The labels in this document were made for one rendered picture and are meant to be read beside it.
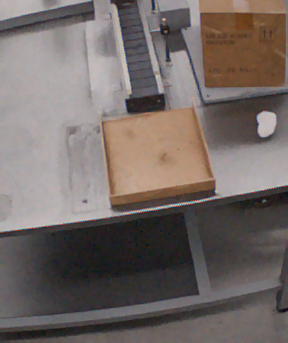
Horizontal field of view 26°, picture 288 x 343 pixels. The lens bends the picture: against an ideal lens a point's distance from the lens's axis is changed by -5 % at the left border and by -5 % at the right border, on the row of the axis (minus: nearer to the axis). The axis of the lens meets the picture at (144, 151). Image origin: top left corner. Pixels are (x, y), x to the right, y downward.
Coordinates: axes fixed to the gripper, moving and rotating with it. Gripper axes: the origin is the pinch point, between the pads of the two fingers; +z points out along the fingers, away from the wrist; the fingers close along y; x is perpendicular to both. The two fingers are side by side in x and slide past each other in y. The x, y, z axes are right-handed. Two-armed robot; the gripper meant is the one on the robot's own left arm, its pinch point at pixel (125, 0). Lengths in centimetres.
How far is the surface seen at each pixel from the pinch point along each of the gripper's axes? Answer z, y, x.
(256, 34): -36, -32, 26
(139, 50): -9.7, -1.4, 20.5
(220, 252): 47, -22, 90
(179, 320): 30, -2, 112
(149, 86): -20.4, -2.2, 33.9
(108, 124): -21.7, 10.5, 42.8
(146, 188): -37, 3, 62
